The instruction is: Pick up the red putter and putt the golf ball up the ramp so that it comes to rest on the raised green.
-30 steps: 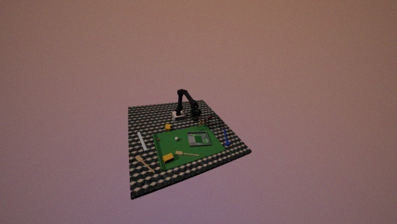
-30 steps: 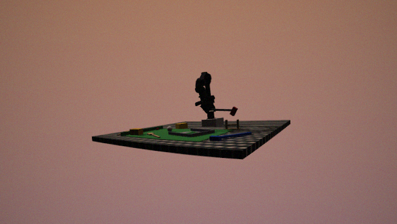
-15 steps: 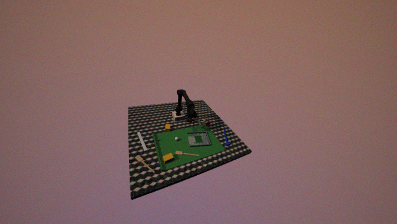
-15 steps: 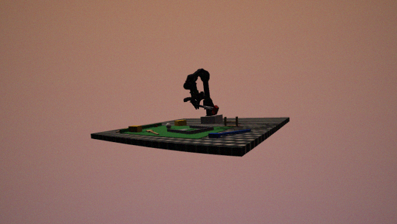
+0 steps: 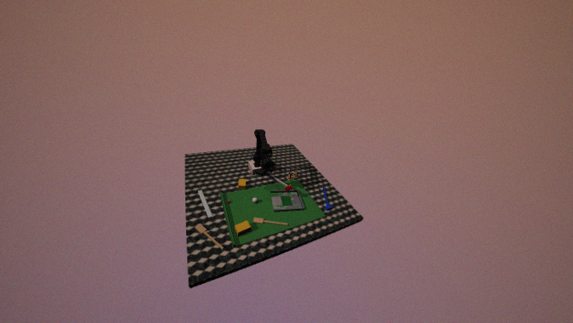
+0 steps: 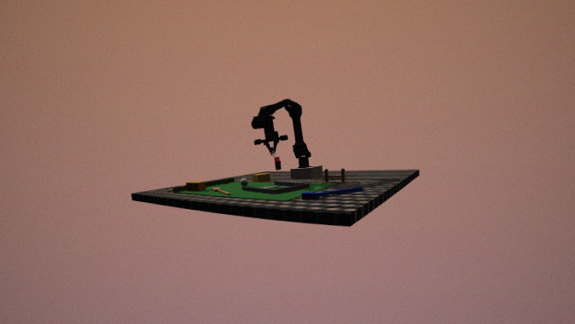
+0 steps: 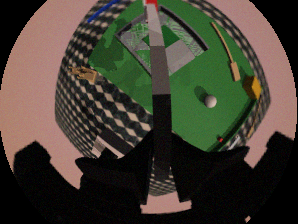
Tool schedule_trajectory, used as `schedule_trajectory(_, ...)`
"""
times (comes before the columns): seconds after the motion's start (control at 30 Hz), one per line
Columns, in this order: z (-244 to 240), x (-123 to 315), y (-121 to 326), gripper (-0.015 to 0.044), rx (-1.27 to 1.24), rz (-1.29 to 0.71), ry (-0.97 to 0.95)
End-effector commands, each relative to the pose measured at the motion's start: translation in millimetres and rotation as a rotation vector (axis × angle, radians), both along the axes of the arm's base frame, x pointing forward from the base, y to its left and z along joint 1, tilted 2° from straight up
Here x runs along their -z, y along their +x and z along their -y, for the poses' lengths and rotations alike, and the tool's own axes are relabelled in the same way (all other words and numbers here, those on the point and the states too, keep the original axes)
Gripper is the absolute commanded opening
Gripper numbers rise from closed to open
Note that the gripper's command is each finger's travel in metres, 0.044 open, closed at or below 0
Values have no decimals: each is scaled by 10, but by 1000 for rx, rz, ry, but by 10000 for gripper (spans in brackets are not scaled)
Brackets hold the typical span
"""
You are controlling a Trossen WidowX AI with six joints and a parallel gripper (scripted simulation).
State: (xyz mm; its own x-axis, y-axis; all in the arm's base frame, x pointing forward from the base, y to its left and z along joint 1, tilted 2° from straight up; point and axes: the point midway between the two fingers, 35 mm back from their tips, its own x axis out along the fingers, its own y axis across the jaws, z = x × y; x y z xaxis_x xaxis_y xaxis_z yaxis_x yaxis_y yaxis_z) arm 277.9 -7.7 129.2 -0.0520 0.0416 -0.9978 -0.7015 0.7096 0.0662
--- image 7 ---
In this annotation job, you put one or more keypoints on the white golf ball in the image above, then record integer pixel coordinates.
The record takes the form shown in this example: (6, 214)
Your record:
(210, 101)

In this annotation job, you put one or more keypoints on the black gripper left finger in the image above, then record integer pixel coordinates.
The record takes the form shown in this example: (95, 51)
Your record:
(131, 171)

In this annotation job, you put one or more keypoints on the green putting mat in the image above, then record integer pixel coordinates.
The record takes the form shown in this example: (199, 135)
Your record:
(207, 74)

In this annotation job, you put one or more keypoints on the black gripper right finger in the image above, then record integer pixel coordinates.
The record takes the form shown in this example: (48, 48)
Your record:
(192, 167)

